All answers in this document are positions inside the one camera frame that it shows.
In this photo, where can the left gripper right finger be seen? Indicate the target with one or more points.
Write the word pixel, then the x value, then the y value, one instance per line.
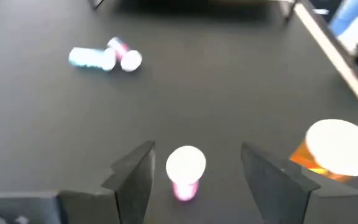
pixel 275 193

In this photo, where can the large amber pill bottle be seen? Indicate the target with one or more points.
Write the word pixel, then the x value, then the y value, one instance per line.
pixel 340 146

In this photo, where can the teal pill bottle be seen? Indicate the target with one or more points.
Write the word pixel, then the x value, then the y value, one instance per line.
pixel 89 58

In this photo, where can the red pill bottle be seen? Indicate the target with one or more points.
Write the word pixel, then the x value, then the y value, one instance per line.
pixel 131 60

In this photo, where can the black table mat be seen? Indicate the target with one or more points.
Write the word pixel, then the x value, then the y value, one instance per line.
pixel 197 93

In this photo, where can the pink pill bottle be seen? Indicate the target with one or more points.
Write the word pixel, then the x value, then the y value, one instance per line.
pixel 185 165

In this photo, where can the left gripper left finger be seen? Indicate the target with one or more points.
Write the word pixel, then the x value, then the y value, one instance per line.
pixel 135 186

